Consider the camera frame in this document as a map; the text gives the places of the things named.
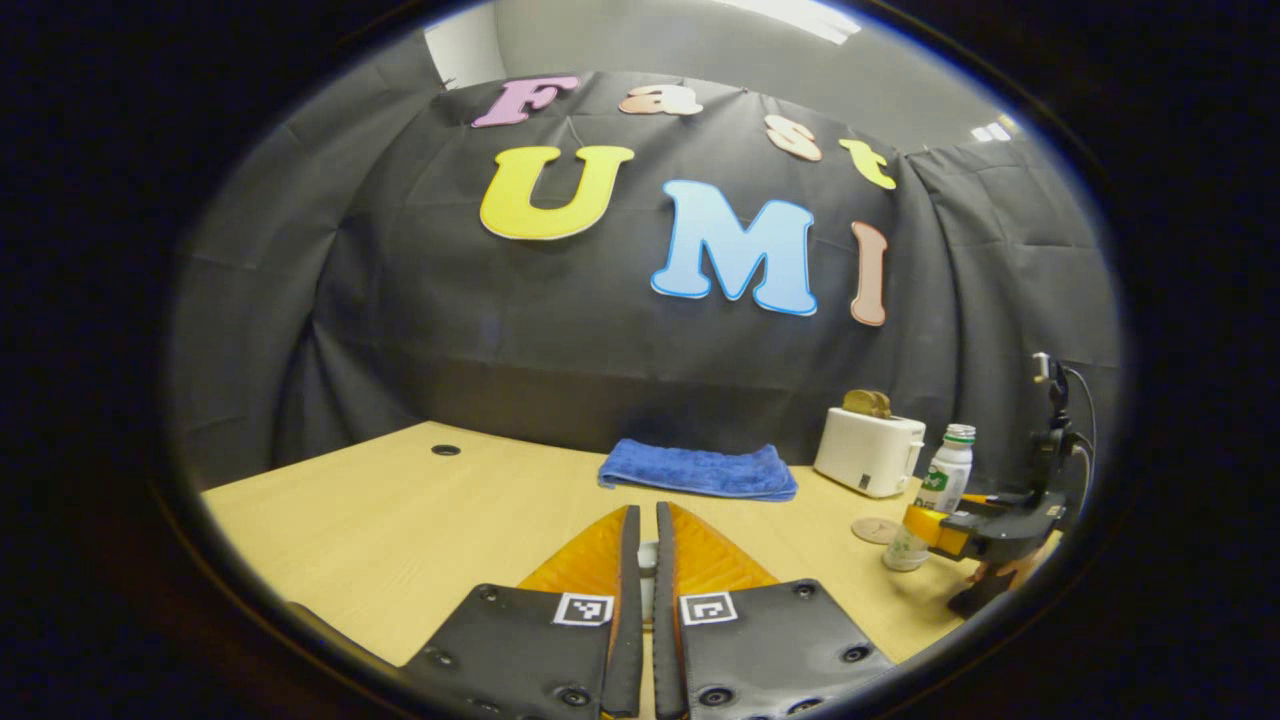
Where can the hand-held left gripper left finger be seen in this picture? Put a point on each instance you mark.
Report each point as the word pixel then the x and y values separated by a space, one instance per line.
pixel 630 620

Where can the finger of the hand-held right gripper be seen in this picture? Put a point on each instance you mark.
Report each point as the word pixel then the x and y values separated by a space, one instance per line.
pixel 935 530

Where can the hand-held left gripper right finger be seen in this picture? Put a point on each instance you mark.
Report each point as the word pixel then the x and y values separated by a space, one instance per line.
pixel 665 620

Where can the white water bottle green label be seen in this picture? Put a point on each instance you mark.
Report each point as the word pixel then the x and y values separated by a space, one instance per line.
pixel 950 470

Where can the round brown coaster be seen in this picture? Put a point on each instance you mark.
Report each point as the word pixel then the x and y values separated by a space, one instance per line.
pixel 873 530

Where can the white toaster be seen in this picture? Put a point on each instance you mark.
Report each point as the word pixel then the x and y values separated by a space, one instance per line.
pixel 865 450

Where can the brown bread slice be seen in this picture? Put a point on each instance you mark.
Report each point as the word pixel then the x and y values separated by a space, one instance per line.
pixel 884 405
pixel 858 403

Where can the blue towel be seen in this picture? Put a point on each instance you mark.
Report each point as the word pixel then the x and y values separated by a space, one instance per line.
pixel 700 470

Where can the black backdrop cloth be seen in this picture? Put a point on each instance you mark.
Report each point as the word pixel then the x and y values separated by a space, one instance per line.
pixel 600 340

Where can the ceiling light panel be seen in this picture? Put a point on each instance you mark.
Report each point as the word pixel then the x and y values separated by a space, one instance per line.
pixel 800 15

